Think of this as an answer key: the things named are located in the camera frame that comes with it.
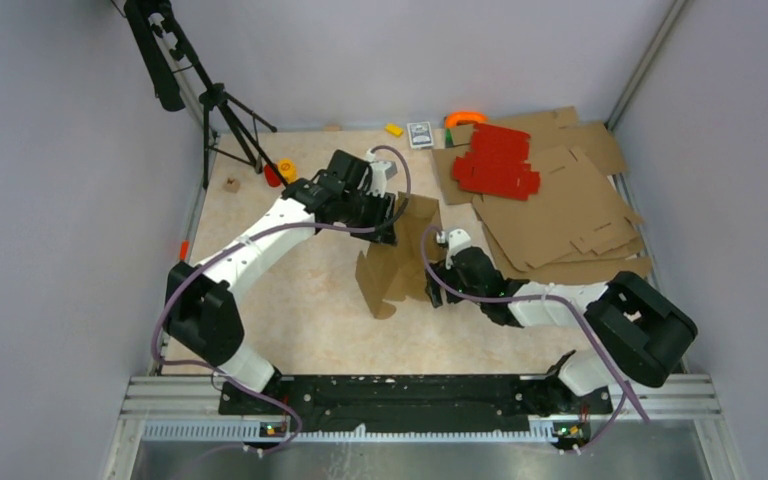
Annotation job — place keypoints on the yellow and red toy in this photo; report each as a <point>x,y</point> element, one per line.
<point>287,173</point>

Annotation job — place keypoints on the black tripod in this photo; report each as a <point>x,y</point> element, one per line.
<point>167,51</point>

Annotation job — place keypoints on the playing card deck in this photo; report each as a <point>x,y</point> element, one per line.
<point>420,135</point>

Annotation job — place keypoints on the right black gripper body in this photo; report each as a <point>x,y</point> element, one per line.
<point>450,278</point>

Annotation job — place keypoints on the yellow block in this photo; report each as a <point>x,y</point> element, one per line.
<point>394,130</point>

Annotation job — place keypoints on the red cardboard box blank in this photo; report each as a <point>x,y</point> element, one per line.
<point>497,164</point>

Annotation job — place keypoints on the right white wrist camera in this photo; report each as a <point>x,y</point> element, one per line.
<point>454,240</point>

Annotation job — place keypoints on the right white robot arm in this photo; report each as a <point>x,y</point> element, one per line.
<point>635,333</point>

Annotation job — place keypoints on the stack of brown cardboard blanks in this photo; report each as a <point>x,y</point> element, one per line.
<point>577,228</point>

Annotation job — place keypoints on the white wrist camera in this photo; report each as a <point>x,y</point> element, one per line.
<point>454,240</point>
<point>381,171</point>

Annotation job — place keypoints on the brown cardboard box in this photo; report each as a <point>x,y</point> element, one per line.
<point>386,274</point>

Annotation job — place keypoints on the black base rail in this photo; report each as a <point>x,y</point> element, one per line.
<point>417,404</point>

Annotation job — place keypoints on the small wooden block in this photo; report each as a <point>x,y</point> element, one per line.
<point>231,185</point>

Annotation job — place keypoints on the small orange clip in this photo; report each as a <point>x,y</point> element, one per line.
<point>184,250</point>

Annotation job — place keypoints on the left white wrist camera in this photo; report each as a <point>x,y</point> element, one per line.
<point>381,171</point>

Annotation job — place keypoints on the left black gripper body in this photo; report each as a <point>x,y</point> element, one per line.
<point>360,208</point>

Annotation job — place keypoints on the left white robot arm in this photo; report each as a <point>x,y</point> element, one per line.
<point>202,301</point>

